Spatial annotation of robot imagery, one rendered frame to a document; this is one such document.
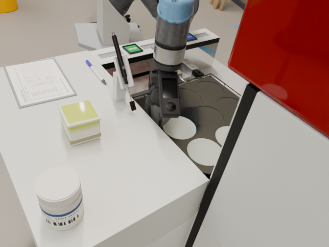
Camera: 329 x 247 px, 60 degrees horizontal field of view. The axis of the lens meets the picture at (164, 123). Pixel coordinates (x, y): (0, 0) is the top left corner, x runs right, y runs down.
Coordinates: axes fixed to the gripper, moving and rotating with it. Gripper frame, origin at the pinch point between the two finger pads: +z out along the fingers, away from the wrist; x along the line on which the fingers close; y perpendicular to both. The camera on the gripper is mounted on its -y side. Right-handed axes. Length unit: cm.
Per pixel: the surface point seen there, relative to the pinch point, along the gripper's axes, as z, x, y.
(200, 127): 1.3, -12.6, 0.8
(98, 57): -4.8, 18.5, 27.7
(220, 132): 1.3, -18.2, -0.9
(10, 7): 86, 137, 287
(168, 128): 1.2, -2.7, 0.0
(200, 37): -5, -21, 48
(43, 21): 91, 97, 268
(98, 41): 9, 21, 67
